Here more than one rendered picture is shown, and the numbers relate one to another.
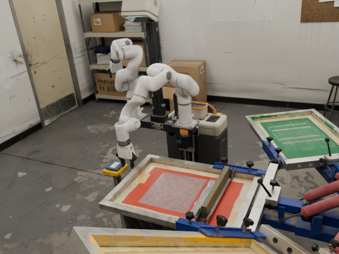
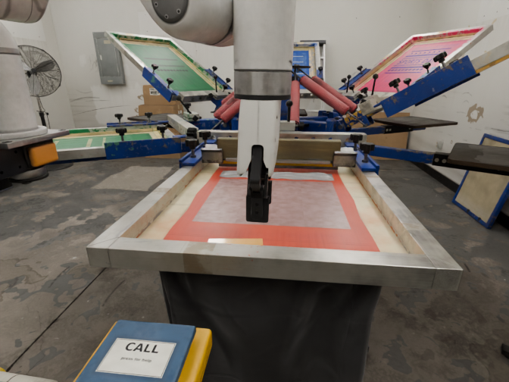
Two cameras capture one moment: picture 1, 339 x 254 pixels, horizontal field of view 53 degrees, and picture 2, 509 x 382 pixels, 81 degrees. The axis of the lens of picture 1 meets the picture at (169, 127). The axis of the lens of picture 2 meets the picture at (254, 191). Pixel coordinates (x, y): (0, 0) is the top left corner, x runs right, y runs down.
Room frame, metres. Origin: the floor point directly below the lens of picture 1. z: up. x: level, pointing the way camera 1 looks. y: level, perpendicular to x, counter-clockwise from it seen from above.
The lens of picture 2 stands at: (1.99, 0.66, 1.25)
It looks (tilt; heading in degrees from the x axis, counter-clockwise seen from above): 21 degrees down; 248
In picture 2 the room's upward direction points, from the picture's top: straight up
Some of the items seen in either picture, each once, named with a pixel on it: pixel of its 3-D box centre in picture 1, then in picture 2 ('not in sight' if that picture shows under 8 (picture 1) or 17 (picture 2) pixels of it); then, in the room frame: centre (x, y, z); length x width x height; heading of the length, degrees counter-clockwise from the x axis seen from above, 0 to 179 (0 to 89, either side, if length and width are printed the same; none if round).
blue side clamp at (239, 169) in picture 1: (236, 172); (200, 158); (1.78, -0.39, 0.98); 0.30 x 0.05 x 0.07; 62
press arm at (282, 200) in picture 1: (284, 204); not in sight; (1.38, -0.54, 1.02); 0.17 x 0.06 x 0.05; 62
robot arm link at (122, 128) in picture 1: (127, 128); (239, 26); (1.84, 0.25, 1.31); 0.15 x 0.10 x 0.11; 135
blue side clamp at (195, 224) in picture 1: (205, 231); (358, 163); (1.29, -0.13, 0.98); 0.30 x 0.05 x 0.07; 62
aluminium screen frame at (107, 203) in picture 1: (183, 190); (273, 184); (1.65, -0.05, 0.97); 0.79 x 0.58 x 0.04; 62
